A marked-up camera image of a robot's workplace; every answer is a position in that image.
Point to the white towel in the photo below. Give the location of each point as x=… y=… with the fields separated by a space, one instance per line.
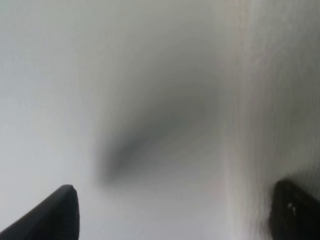
x=272 y=111

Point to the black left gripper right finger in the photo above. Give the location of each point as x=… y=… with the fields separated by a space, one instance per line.
x=294 y=214

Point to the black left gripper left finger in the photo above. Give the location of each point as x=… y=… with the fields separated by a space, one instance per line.
x=55 y=218

